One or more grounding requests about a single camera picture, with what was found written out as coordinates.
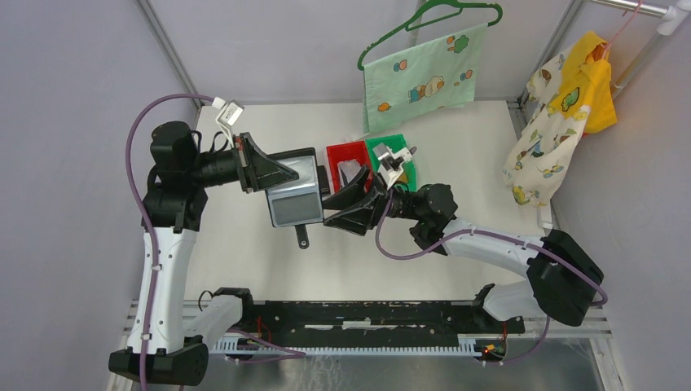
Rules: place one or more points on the green clothes hanger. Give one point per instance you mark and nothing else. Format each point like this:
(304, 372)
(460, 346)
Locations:
(416, 22)

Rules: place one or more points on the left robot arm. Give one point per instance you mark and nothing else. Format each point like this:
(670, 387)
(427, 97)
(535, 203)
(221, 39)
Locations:
(162, 348)

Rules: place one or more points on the black leather card holder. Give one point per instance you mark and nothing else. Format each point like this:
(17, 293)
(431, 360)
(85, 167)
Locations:
(297, 203)

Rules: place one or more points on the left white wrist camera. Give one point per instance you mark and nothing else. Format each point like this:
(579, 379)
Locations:
(229, 111)

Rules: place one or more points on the light green printed cloth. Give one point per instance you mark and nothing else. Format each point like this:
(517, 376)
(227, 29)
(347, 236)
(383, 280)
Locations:
(440, 73)

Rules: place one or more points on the white printed garment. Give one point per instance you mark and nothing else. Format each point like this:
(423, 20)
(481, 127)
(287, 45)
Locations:
(537, 164)

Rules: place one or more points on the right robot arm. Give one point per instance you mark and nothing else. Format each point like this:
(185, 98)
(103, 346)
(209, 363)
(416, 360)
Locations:
(558, 279)

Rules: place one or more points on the metal hanging rail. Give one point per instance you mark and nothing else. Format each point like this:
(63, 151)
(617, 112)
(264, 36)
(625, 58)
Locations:
(669, 19)

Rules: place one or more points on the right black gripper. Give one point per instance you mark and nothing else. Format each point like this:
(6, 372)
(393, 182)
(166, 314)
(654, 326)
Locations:
(361, 219)

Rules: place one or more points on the white slotted cable duct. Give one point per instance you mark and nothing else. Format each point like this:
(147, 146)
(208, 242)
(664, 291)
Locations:
(234, 344)

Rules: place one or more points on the white card stack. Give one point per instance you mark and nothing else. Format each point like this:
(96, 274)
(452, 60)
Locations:
(348, 170)

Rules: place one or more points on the yellow garment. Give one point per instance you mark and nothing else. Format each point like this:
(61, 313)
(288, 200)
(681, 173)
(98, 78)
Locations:
(584, 93)

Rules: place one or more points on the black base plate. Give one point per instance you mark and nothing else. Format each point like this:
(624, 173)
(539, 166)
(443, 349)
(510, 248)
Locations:
(372, 324)

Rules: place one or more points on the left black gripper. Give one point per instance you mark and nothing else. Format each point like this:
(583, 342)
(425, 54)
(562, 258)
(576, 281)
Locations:
(257, 169)

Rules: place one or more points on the red plastic bin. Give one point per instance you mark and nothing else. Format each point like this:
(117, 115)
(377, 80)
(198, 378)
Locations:
(356, 151)

